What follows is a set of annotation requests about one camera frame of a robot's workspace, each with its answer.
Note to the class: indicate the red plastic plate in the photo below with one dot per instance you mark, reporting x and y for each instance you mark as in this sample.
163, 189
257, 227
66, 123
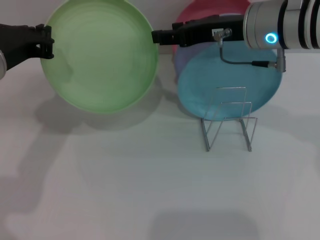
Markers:
200, 12

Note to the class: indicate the blue plastic plate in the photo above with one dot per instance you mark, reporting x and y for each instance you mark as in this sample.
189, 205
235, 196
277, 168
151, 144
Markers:
225, 82

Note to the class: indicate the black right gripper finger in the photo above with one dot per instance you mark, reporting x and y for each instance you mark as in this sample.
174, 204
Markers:
162, 37

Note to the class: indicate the purple plastic plate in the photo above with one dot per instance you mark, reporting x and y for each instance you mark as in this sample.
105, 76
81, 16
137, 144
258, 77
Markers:
185, 57

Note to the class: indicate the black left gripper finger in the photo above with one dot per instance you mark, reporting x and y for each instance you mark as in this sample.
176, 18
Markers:
44, 32
46, 50

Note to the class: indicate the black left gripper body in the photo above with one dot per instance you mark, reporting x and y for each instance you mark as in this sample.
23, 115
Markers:
17, 42

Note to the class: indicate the green plastic plate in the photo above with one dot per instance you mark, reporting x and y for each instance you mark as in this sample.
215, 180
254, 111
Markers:
100, 60

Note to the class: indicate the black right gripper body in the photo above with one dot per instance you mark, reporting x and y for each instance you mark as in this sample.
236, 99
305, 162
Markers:
200, 31

